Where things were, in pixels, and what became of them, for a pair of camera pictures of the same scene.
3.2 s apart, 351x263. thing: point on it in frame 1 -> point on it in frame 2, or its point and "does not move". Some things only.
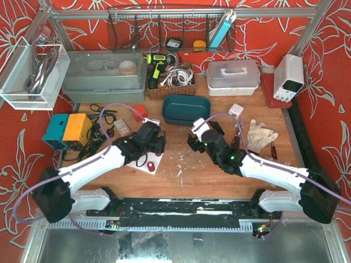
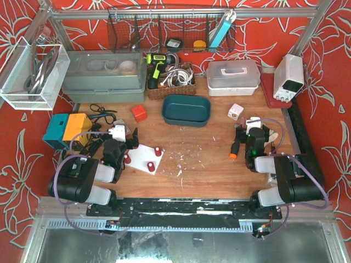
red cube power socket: [141, 110] does not move
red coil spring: [152, 168] does not move
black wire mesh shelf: [171, 29] does not move
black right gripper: [196, 144] -> [241, 134]
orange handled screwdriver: [236, 143] does not move
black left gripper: [159, 144] -> [130, 143]
